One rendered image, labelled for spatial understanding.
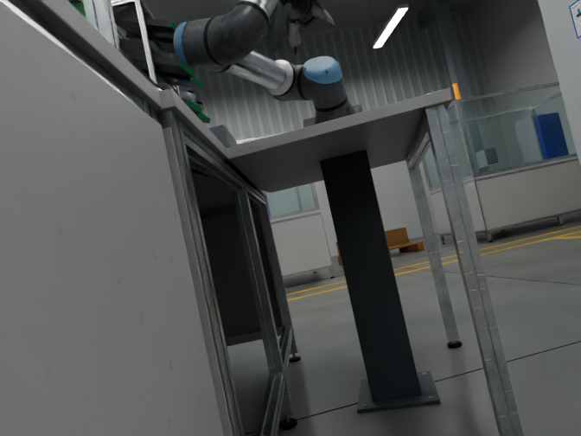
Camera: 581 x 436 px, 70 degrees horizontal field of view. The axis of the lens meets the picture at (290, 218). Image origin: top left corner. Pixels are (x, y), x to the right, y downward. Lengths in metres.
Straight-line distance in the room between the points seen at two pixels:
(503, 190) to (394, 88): 5.73
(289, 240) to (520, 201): 3.23
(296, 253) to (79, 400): 5.10
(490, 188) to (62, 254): 6.11
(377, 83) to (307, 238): 6.63
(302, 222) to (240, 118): 5.43
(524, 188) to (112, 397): 6.39
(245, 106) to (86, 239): 10.18
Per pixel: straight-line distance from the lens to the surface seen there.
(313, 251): 5.43
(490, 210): 6.27
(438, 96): 1.08
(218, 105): 10.52
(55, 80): 0.42
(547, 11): 4.30
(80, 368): 0.36
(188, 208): 0.67
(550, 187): 6.84
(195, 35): 1.16
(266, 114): 10.47
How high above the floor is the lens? 0.59
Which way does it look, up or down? 3 degrees up
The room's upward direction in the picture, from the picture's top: 12 degrees counter-clockwise
